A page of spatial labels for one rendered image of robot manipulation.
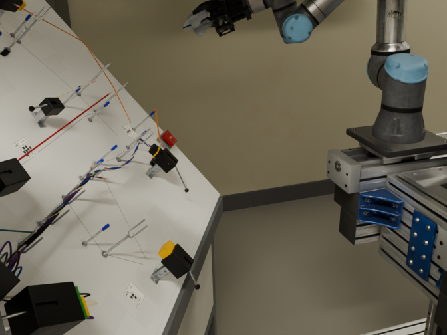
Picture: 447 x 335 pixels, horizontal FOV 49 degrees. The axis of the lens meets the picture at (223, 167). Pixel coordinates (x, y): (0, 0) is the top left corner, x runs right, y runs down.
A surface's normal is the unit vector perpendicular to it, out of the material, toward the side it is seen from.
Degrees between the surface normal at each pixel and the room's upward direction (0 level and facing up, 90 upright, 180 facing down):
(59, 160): 50
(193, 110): 90
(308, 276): 0
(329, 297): 0
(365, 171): 90
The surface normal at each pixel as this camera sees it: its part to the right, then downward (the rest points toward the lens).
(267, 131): 0.29, 0.37
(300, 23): 0.00, 0.39
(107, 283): 0.74, -0.56
